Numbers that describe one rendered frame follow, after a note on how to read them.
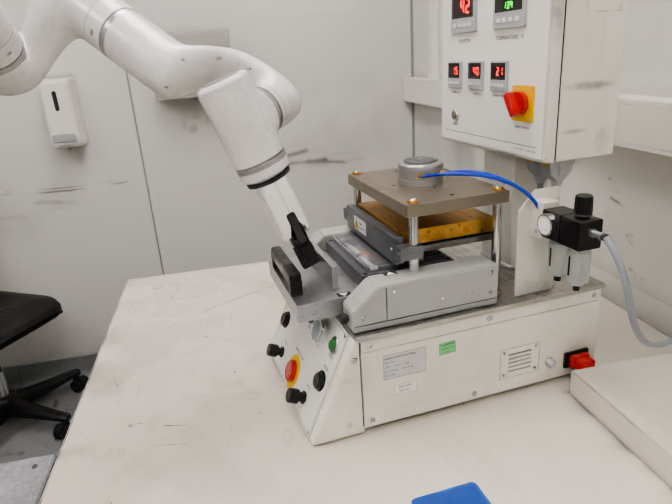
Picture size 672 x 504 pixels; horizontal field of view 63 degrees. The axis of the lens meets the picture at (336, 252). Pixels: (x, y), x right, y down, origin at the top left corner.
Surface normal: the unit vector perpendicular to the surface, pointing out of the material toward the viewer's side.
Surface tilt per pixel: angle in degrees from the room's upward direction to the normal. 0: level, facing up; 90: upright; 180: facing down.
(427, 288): 90
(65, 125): 90
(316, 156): 90
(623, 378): 0
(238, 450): 0
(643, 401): 0
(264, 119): 77
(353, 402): 90
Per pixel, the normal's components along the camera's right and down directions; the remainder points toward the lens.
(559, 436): -0.07, -0.94
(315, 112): 0.20, 0.32
